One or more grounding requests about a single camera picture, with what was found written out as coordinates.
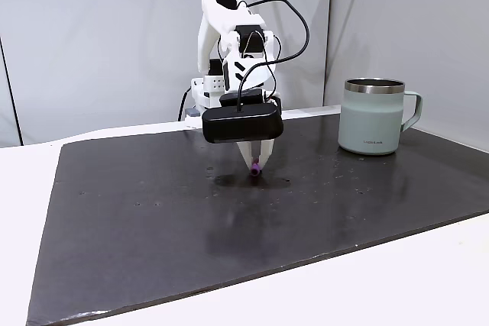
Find purple ribbed foam pen grip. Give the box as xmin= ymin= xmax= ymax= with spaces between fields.
xmin=249 ymin=157 xmax=264 ymax=179

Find black table mat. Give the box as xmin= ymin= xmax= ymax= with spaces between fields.
xmin=25 ymin=114 xmax=489 ymax=326

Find pale green steel-rimmed mug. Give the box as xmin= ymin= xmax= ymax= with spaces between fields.
xmin=337 ymin=78 xmax=424 ymax=157

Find black oval camera box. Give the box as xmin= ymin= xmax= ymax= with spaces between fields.
xmin=201 ymin=103 xmax=285 ymax=144

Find black camera cable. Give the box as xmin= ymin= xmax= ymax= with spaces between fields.
xmin=235 ymin=0 xmax=310 ymax=114

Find black power cable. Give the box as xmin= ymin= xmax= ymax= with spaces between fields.
xmin=176 ymin=86 xmax=191 ymax=122

